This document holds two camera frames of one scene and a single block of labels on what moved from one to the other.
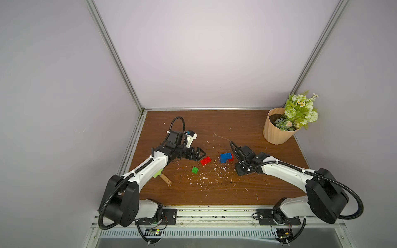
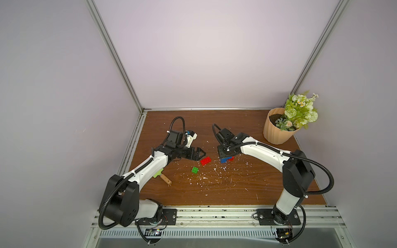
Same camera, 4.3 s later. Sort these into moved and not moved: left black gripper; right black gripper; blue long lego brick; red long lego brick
Moved: right black gripper
Not moved: red long lego brick; blue long lego brick; left black gripper
